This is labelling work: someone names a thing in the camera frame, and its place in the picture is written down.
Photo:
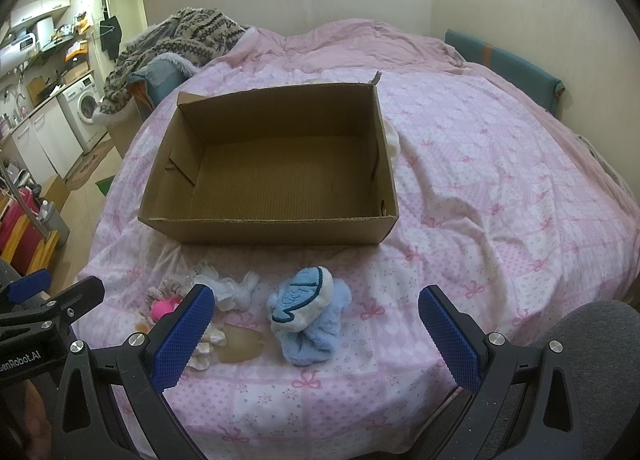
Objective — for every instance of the person left hand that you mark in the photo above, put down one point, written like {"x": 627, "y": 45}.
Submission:
{"x": 25, "y": 428}

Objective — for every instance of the light blue fluffy socks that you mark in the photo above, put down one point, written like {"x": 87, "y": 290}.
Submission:
{"x": 305, "y": 315}

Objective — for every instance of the cream floral scrunchie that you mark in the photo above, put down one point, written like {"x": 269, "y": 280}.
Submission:
{"x": 201, "y": 357}

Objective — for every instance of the teal headboard cushion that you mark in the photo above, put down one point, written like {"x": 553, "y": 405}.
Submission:
{"x": 543, "y": 88}

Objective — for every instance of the wooden chair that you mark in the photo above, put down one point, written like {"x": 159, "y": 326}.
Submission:
{"x": 44, "y": 252}

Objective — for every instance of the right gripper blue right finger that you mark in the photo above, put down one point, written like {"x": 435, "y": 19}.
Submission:
{"x": 544, "y": 423}

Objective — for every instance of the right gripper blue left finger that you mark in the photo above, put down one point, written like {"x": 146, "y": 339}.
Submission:
{"x": 87, "y": 421}

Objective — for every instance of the brown cardboard box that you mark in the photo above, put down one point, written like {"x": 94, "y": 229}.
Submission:
{"x": 298, "y": 165}

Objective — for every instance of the black hanging garment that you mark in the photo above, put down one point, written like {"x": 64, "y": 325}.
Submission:
{"x": 110, "y": 37}

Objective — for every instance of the pink heart plush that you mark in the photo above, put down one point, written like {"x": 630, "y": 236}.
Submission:
{"x": 162, "y": 307}

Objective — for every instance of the white kitchen cabinets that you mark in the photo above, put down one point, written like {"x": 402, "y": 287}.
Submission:
{"x": 46, "y": 143}

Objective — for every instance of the pink patterned bed quilt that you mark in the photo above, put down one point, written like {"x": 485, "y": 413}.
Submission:
{"x": 499, "y": 205}

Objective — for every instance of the red suitcase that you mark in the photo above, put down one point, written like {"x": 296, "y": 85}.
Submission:
{"x": 19, "y": 238}

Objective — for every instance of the tan beige sock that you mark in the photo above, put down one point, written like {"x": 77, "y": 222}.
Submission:
{"x": 242, "y": 344}

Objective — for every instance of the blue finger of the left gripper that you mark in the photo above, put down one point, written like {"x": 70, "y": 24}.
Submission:
{"x": 28, "y": 286}
{"x": 75, "y": 302}

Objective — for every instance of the patterned floor mat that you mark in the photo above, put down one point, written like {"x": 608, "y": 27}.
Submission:
{"x": 87, "y": 164}

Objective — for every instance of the white cloth beside box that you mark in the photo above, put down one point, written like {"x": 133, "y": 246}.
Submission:
{"x": 392, "y": 142}

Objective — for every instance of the white mesh sock bundle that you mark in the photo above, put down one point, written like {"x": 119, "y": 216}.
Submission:
{"x": 229, "y": 295}

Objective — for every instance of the knitted patterned blanket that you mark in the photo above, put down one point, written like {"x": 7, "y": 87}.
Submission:
{"x": 189, "y": 38}

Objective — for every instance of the beige grey scrunchie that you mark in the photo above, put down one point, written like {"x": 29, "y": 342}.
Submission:
{"x": 171, "y": 289}

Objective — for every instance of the white washing machine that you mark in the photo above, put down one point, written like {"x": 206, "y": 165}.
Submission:
{"x": 79, "y": 101}

